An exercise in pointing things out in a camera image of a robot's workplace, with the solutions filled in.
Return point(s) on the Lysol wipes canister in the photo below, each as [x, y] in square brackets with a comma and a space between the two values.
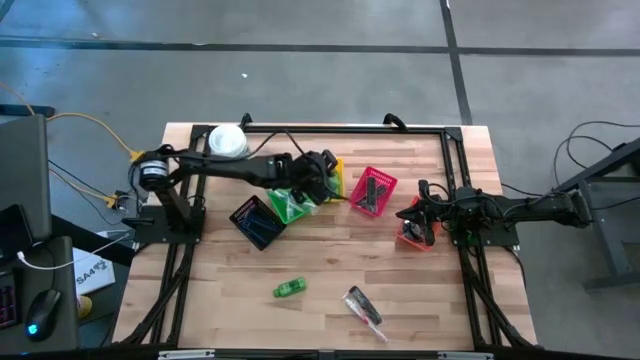
[227, 140]

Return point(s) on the black metal desk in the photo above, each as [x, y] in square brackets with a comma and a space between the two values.
[600, 220]

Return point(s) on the black table frame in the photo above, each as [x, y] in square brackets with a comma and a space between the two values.
[400, 129]

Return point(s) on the black keyboard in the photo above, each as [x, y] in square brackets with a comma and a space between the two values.
[7, 305]

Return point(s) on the white paper sheet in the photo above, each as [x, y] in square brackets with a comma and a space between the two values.
[92, 272]

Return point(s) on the black phone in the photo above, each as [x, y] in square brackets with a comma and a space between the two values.
[15, 230]

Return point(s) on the silver aluminium strut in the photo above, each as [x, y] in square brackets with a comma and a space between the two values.
[465, 355]
[185, 354]

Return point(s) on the orange plastic basket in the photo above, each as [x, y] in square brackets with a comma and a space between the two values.
[415, 243]

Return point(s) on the yellow plastic basket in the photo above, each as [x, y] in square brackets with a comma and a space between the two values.
[342, 172]

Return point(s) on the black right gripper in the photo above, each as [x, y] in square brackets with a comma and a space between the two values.
[435, 220]

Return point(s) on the black computer mouse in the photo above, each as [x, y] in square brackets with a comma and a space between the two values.
[42, 315]

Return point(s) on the red plastic basket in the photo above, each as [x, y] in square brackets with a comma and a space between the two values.
[387, 180]

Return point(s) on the green plastic basket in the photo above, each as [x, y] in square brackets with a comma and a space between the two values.
[285, 212]

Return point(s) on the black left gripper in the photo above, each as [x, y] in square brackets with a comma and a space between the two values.
[310, 175]

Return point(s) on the yellow round object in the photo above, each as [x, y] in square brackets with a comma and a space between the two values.
[85, 306]

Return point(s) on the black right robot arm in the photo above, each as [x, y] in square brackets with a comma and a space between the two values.
[530, 210]

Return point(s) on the red white bagged toothbrush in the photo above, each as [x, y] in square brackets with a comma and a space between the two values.
[372, 327]

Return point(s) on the black plastic basket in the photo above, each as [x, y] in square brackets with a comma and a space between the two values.
[245, 210]

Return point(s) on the dark grey desk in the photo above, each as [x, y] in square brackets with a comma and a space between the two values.
[55, 260]

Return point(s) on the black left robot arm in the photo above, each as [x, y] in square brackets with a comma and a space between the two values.
[225, 170]

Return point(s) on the blue white bagged toothbrush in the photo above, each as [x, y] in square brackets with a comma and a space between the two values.
[307, 206]
[287, 202]

